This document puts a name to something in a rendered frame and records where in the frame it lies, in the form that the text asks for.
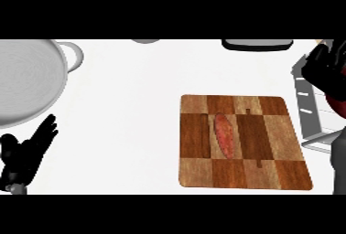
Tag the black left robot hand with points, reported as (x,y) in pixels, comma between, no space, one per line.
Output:
(26,152)

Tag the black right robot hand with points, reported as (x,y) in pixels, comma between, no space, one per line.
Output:
(328,70)

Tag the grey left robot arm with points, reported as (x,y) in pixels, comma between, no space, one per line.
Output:
(18,190)

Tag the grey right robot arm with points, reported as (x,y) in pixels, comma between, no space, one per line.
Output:
(340,164)

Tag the red pear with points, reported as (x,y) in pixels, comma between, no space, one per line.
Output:
(223,134)

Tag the checkered wooden cutting board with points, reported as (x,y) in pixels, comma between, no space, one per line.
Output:
(251,170)

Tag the dark red round object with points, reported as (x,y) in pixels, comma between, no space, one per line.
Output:
(337,106)

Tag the black and grey appliance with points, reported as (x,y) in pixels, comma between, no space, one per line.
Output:
(256,45)

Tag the large grey pot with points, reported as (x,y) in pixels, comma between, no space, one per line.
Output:
(26,79)

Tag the small grey round object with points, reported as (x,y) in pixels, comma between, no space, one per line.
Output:
(145,40)

